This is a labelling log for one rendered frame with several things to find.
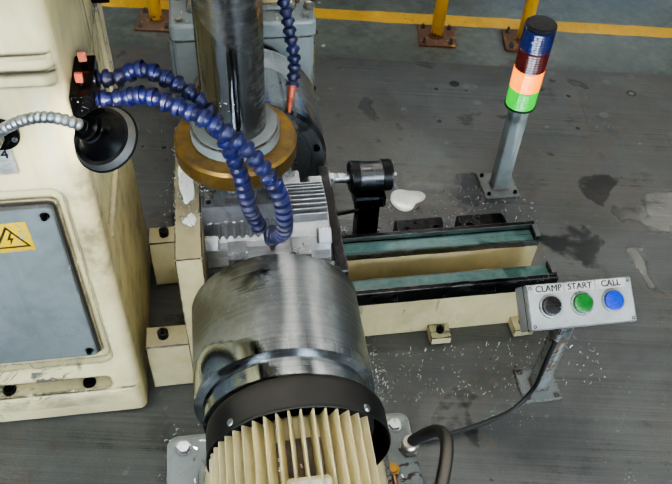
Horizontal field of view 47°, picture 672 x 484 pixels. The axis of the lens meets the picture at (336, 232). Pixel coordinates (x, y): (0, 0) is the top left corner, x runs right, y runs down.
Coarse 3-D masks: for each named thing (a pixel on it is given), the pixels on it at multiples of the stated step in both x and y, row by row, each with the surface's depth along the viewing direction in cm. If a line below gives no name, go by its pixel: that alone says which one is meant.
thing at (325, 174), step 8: (320, 168) 141; (328, 176) 139; (328, 184) 138; (328, 192) 137; (328, 200) 135; (328, 208) 134; (336, 216) 133; (336, 224) 131; (336, 232) 130; (336, 240) 129; (336, 248) 128; (336, 256) 126; (344, 256) 126; (336, 264) 125; (344, 264) 125; (344, 272) 125
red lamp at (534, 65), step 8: (520, 48) 146; (520, 56) 147; (528, 56) 145; (536, 56) 145; (544, 56) 145; (520, 64) 148; (528, 64) 146; (536, 64) 146; (544, 64) 147; (528, 72) 148; (536, 72) 148
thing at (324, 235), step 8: (312, 176) 130; (320, 176) 130; (320, 232) 122; (328, 232) 122; (208, 240) 120; (216, 240) 120; (320, 240) 122; (328, 240) 122; (208, 248) 120; (216, 248) 120
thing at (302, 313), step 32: (256, 256) 108; (288, 256) 108; (224, 288) 107; (256, 288) 104; (288, 288) 104; (320, 288) 106; (352, 288) 114; (192, 320) 112; (224, 320) 103; (256, 320) 101; (288, 320) 101; (320, 320) 102; (352, 320) 107; (224, 352) 100; (256, 352) 98; (288, 352) 98; (320, 352) 99; (352, 352) 102; (224, 384) 99
